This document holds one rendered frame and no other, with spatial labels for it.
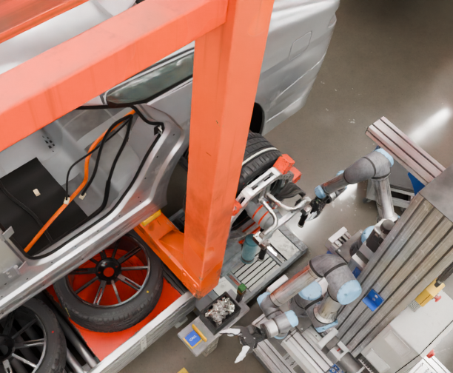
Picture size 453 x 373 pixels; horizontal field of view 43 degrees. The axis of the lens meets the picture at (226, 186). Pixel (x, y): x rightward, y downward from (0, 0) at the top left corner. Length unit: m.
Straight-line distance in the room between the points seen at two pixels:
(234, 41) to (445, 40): 4.53
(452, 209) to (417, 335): 0.84
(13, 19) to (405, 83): 4.66
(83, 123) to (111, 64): 2.06
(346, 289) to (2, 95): 1.70
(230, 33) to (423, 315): 1.74
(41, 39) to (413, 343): 2.09
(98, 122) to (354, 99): 2.54
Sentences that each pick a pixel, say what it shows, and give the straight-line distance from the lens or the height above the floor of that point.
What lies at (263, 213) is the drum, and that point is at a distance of 3.25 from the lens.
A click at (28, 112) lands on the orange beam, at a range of 1.35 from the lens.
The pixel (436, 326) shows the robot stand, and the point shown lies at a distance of 2.88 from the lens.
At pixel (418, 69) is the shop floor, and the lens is 5.67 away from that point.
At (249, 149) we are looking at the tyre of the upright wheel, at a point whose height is 1.18.
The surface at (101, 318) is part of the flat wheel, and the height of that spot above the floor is 0.50.
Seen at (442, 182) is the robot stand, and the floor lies 2.03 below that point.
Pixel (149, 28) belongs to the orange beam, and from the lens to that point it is 1.44.
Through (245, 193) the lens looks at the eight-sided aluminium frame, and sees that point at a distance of 3.07.
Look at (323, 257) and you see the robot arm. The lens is 2.60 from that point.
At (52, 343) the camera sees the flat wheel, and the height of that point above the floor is 0.50.
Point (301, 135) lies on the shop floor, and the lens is 4.80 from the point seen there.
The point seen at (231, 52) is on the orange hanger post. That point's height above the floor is 2.53.
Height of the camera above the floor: 3.71
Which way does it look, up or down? 57 degrees down
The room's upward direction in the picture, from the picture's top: 9 degrees clockwise
